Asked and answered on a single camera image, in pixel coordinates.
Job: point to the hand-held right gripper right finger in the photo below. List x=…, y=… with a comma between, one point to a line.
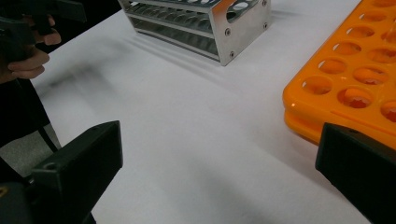
x=361, y=168

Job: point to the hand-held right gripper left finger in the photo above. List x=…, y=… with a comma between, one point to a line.
x=77, y=165

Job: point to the orange plastic test tube rack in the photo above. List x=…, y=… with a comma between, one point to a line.
x=311, y=102

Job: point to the silver metal test tube rack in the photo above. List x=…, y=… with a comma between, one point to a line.
x=243, y=34

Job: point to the white table mat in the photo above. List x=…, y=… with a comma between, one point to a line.
x=186, y=140

